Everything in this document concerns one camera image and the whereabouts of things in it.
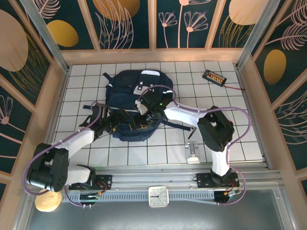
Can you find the navy blue backpack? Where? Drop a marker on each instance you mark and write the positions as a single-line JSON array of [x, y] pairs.
[[124, 83]]

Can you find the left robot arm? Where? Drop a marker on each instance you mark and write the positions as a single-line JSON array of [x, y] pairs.
[[72, 143]]

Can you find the black charger box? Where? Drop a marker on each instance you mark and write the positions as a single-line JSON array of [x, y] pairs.
[[214, 77]]

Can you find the white square clock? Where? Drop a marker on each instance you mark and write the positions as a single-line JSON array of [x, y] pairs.
[[158, 196]]

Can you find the aluminium mounting rail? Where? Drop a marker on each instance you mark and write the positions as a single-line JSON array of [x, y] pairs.
[[153, 178]]

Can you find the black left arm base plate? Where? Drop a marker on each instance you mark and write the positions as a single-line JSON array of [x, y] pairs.
[[105, 182]]

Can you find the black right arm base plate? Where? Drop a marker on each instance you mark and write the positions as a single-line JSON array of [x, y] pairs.
[[204, 179]]

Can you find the aluminium frame post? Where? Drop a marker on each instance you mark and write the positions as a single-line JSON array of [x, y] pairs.
[[257, 33], [49, 40]]

